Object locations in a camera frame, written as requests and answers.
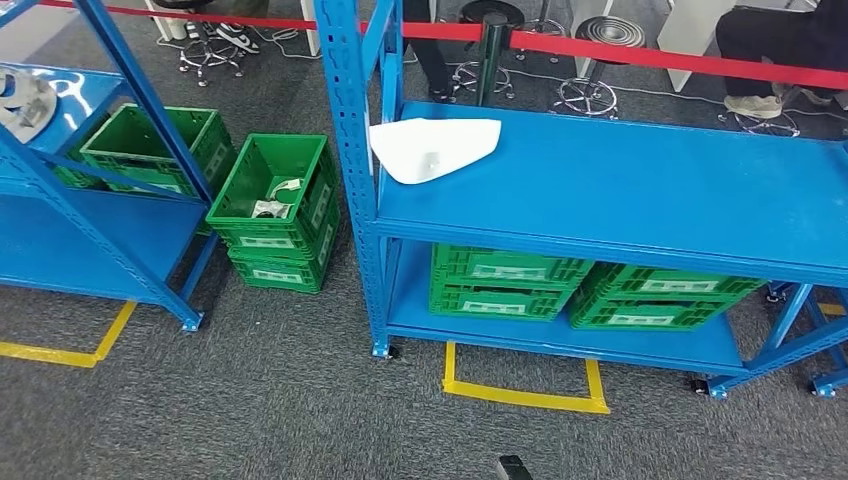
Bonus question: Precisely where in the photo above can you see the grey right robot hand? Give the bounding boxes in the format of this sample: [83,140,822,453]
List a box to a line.
[496,454,535,480]

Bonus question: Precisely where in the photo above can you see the blue metal shelf rack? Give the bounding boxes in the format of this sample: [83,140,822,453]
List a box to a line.
[314,0,848,399]
[794,288,848,400]
[0,0,221,334]

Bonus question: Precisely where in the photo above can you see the green folded plastic crate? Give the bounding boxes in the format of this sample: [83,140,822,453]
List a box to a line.
[568,291,747,333]
[430,243,596,291]
[582,261,768,297]
[427,283,576,323]

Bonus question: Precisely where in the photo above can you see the white plastic panel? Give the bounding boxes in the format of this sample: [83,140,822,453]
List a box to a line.
[368,117,503,186]

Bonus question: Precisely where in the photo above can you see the green open plastic crate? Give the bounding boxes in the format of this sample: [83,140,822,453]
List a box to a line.
[79,103,238,198]
[205,133,341,261]

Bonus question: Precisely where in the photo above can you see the person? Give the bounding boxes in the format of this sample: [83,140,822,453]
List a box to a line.
[402,0,460,105]
[715,0,848,122]
[150,0,271,56]

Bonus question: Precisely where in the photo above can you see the black stool chrome base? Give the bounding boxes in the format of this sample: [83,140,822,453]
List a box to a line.
[717,109,802,139]
[177,34,246,89]

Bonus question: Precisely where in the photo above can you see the red barrier belt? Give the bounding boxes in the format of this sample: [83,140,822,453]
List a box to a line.
[39,0,493,42]
[508,29,848,91]

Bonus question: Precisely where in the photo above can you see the stool with ribbed black seat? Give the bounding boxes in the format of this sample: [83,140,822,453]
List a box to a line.
[549,15,647,121]

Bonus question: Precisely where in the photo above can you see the white desk panel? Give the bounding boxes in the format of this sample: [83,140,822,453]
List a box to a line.
[144,0,191,42]
[655,0,738,93]
[299,0,324,58]
[568,0,615,79]

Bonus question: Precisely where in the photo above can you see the silver wheel hubcap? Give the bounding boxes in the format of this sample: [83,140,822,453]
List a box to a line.
[0,66,60,144]

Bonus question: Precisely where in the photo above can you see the black stanchion post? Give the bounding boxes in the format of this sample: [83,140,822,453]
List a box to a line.
[474,11,511,109]

